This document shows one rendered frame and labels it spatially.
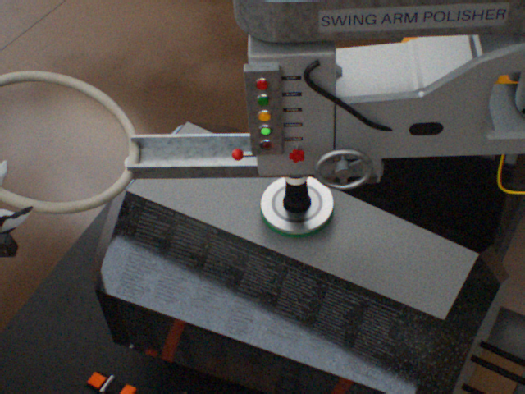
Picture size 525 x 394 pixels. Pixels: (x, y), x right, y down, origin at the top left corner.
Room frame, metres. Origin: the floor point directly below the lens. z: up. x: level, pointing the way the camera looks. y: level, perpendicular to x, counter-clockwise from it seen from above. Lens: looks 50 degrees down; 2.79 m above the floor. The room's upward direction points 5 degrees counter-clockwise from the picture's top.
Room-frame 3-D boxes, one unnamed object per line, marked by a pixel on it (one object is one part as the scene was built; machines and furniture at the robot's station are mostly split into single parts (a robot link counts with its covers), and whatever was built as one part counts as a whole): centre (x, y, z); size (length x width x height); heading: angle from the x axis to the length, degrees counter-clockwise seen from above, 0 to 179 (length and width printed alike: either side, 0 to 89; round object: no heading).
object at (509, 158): (2.15, -0.71, 0.37); 0.66 x 0.66 x 0.74; 58
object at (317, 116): (1.54, -0.17, 1.33); 0.36 x 0.22 x 0.45; 86
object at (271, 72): (1.43, -0.02, 1.38); 0.08 x 0.03 x 0.28; 86
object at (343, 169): (1.42, -0.20, 1.20); 0.15 x 0.10 x 0.15; 86
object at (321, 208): (1.54, -0.09, 0.88); 0.21 x 0.21 x 0.01
